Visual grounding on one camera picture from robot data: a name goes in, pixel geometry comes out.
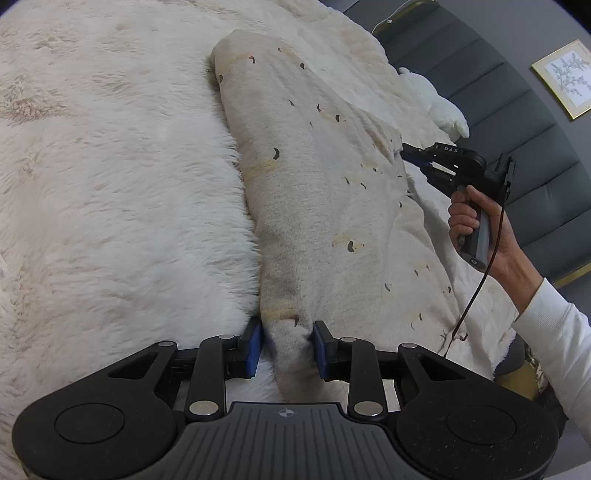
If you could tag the gold framed wall picture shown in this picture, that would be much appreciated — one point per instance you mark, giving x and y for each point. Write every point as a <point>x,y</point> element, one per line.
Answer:
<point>566,73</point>

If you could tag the white plush toy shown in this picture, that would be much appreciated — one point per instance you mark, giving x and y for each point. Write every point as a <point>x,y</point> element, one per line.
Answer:
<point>445,114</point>

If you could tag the person's right hand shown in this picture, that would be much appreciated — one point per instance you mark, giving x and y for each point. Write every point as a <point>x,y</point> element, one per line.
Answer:
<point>511,268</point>

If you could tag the grey padded headboard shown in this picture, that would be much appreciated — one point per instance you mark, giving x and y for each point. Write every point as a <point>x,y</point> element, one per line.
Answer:
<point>549,206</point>

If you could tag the beige patterned garment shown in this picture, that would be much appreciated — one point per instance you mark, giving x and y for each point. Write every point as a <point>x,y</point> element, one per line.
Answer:
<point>342,237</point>

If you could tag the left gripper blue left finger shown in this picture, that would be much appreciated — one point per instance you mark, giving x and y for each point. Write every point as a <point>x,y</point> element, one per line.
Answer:
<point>250,346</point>

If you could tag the white fluffy bed blanket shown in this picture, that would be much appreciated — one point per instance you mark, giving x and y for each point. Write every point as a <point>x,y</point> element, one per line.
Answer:
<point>122,213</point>

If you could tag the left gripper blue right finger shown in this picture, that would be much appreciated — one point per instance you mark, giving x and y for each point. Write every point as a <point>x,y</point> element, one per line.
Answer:
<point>326,352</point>

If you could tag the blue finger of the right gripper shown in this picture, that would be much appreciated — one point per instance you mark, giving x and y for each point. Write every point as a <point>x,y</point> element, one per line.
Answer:
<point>421,158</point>

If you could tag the white sleeved right forearm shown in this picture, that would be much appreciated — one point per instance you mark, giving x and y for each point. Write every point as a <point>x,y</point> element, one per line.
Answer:
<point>559,336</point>

